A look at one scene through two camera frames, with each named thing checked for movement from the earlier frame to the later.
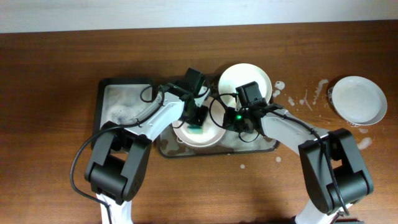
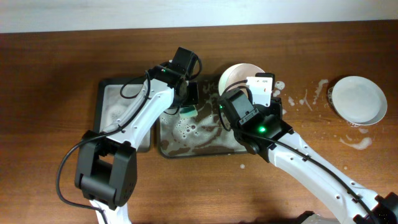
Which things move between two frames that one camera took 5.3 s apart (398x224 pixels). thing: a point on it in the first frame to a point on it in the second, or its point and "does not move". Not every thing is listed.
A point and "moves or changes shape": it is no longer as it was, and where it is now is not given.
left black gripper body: x=198 y=116 to x=191 y=94
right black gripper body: x=234 y=122 to x=277 y=103
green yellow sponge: x=196 y=129 moves or changes shape
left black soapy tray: x=120 y=101 does not move
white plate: x=358 y=101 does not move
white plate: x=240 y=74 does not move
